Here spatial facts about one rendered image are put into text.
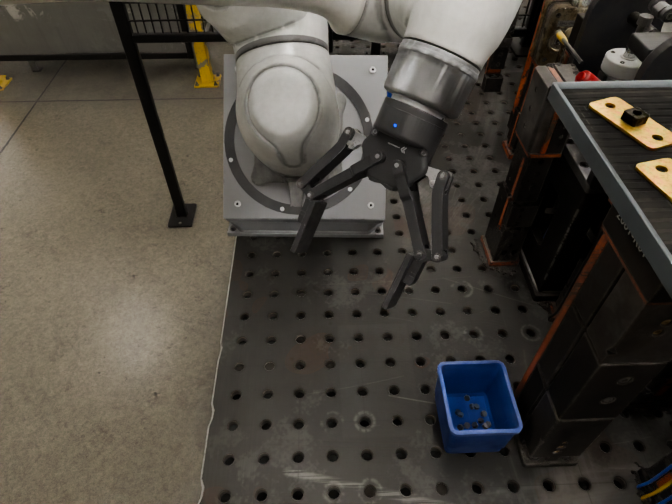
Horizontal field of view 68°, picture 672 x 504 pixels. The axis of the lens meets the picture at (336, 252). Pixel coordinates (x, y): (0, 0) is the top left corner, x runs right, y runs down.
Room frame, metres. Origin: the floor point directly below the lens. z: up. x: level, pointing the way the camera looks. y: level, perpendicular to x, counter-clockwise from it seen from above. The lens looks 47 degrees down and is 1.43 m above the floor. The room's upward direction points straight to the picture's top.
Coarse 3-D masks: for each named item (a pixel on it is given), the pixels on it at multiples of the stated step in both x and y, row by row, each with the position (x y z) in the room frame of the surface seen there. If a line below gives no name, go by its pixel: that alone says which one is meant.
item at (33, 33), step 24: (0, 24) 2.61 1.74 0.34; (24, 24) 2.62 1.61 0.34; (48, 24) 2.62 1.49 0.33; (72, 24) 2.63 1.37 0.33; (96, 24) 2.64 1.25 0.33; (168, 24) 2.65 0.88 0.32; (192, 24) 2.61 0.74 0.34; (0, 48) 2.61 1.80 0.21; (24, 48) 2.62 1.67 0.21; (48, 48) 2.62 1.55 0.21; (72, 48) 2.64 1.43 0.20; (96, 48) 2.65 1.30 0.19; (120, 48) 2.65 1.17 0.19; (144, 48) 2.64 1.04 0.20; (168, 48) 2.64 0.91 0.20; (192, 48) 2.65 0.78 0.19
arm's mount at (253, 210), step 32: (224, 64) 0.93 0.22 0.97; (352, 64) 0.92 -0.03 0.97; (384, 64) 0.92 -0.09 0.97; (224, 96) 0.88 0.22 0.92; (352, 96) 0.88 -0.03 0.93; (384, 96) 0.88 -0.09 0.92; (224, 128) 0.84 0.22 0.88; (224, 160) 0.79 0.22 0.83; (352, 160) 0.79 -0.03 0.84; (224, 192) 0.75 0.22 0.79; (256, 192) 0.75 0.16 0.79; (288, 192) 0.75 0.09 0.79; (352, 192) 0.75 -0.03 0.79; (384, 192) 0.75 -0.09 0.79; (256, 224) 0.72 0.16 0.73; (288, 224) 0.72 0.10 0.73; (320, 224) 0.72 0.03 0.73; (352, 224) 0.72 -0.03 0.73
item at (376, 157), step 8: (376, 152) 0.45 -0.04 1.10; (360, 160) 0.46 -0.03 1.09; (368, 160) 0.45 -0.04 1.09; (376, 160) 0.45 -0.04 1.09; (352, 168) 0.46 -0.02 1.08; (360, 168) 0.45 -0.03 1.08; (368, 168) 0.45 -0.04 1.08; (336, 176) 0.46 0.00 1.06; (344, 176) 0.46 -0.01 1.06; (352, 176) 0.45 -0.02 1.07; (360, 176) 0.46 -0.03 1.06; (320, 184) 0.46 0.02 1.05; (328, 184) 0.46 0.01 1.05; (336, 184) 0.46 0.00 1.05; (344, 184) 0.46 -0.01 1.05; (312, 192) 0.46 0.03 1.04; (320, 192) 0.46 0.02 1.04; (328, 192) 0.46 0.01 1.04
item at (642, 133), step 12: (600, 108) 0.44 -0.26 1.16; (612, 108) 0.44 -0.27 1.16; (624, 108) 0.44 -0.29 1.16; (636, 108) 0.42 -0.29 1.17; (612, 120) 0.42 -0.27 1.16; (624, 120) 0.42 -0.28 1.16; (636, 120) 0.41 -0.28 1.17; (648, 120) 0.42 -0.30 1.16; (624, 132) 0.40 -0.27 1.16; (636, 132) 0.40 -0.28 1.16; (648, 132) 0.40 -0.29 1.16; (660, 132) 0.40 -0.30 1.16; (648, 144) 0.38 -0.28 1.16; (660, 144) 0.38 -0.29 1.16
